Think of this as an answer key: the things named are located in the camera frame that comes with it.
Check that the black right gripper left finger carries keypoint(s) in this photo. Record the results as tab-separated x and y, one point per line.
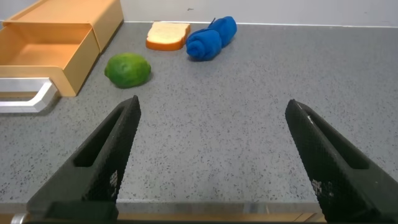
102	174

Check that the green lime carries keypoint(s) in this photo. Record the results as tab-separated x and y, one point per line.
127	70

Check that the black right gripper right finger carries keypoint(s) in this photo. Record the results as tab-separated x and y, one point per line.
335	180

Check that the blue rolled towel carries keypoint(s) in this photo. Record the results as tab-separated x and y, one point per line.
205	43

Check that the white bread slice orange crust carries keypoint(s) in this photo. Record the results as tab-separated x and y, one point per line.
166	34

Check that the yellow drawer case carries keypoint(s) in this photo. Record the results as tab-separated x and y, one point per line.
77	12

